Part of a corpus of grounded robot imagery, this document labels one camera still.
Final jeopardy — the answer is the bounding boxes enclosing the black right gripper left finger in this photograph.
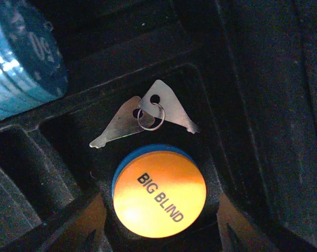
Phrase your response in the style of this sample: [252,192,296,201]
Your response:
[6,193,112,251]

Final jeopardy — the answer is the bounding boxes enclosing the small silver case keys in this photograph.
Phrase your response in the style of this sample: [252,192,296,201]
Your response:
[89,80,200,149]

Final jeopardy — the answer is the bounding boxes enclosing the blue small blind button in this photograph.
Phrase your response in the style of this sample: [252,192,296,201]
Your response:
[111,143,196,196]

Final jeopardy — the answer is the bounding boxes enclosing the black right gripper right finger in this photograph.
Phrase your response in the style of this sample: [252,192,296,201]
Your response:
[217,194,279,251]

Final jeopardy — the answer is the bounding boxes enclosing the blue poker chip stack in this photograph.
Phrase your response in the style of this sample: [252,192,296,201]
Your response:
[0,1,68,121]

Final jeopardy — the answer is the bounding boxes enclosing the yellow big blind button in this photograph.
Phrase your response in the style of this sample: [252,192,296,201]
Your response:
[113,151,206,238]

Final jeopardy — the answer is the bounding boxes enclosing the black poker set case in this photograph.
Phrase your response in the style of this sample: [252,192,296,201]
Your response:
[0,1,317,251]

